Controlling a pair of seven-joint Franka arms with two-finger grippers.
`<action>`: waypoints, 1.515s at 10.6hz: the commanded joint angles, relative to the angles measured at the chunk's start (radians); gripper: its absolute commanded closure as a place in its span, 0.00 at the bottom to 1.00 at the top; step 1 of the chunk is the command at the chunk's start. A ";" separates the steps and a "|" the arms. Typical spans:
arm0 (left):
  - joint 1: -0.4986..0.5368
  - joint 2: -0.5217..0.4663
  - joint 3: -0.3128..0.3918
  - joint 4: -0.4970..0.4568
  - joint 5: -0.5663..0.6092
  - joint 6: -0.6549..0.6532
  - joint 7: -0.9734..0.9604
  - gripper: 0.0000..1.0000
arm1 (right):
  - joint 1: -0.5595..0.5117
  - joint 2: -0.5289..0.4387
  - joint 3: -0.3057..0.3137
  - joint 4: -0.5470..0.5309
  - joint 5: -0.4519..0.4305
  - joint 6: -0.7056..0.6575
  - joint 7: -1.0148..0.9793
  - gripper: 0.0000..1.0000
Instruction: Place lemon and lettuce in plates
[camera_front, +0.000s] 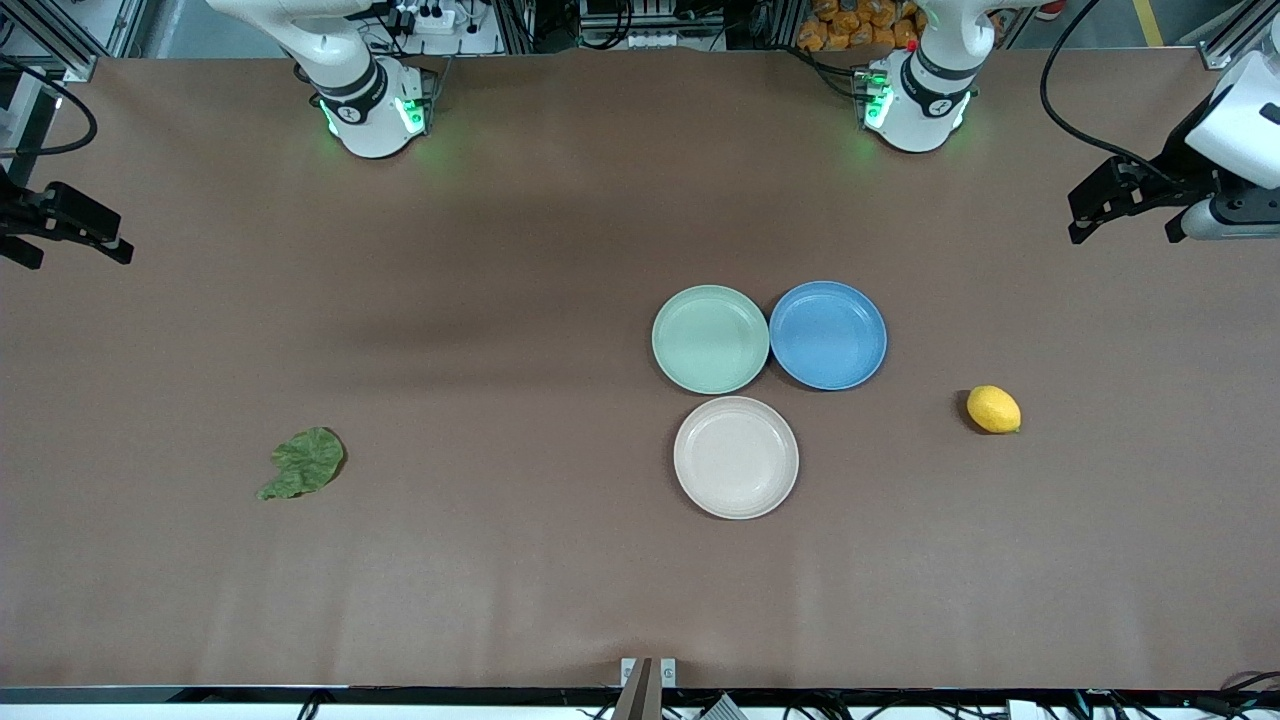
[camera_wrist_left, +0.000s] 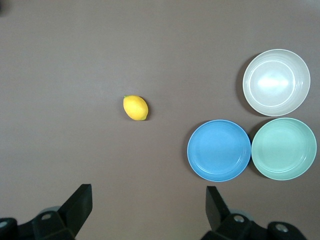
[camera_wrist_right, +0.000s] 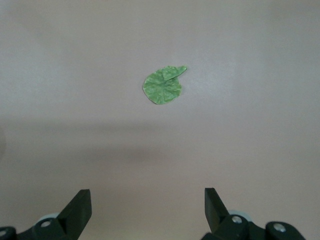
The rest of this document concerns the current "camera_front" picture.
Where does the yellow lemon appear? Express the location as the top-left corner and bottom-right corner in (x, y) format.
(966, 385), (1023, 435)

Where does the green lettuce leaf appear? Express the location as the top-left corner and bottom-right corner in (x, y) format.
(256, 427), (347, 501)

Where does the blue plate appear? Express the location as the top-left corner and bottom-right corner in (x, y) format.
(769, 281), (888, 391)

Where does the bag of oranges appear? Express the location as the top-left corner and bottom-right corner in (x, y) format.
(797, 0), (926, 53)

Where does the light green plate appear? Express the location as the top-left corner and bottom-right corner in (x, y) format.
(652, 285), (771, 395)

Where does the white power strip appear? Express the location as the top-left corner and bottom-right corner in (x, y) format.
(385, 0), (501, 56)

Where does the beige plate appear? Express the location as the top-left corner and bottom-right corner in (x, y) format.
(673, 396), (800, 520)

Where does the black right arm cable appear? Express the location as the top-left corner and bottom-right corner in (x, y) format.
(0, 55), (99, 157)

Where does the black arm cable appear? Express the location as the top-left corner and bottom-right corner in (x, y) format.
(0, 55), (99, 157)
(1040, 0), (1191, 186)

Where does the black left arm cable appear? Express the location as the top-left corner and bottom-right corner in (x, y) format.
(1040, 0), (1191, 186)

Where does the aluminium frame profile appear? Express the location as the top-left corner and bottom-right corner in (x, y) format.
(0, 0), (151, 83)
(1195, 0), (1280, 71)

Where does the metal bracket with brown post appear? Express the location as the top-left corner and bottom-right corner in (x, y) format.
(612, 657), (678, 720)

